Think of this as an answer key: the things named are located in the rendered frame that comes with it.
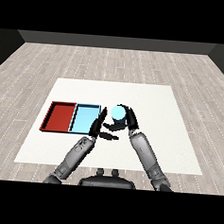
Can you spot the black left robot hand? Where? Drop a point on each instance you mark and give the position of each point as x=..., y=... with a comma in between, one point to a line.
x=96, y=126

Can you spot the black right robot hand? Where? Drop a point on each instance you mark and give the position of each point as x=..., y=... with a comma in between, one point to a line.
x=130, y=120

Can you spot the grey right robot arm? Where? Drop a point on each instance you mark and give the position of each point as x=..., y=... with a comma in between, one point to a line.
x=147, y=159

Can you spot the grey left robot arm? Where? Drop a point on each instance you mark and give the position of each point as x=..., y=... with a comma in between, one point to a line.
x=75, y=157

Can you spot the small blue can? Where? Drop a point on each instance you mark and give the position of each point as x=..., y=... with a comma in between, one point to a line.
x=118, y=113

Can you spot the light blue shallow open box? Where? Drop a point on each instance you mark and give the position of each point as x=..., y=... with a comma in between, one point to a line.
x=84, y=117

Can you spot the red shallow open box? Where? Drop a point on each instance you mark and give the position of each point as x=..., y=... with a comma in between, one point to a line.
x=60, y=116

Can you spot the dark grey robot body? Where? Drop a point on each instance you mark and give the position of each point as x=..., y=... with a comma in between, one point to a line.
x=107, y=180

